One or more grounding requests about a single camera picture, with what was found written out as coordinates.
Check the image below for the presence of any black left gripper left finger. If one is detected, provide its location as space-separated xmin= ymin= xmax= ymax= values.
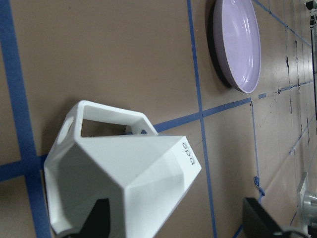
xmin=64 ymin=198 xmax=110 ymax=238

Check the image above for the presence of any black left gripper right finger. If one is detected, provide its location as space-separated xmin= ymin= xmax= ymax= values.
xmin=242 ymin=197 xmax=309 ymax=238

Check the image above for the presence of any lilac plate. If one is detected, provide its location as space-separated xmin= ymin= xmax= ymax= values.
xmin=213 ymin=0 xmax=261 ymax=94

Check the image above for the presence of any loose blue tape strip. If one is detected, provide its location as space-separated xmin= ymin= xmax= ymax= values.
xmin=253 ymin=176 xmax=265 ymax=197

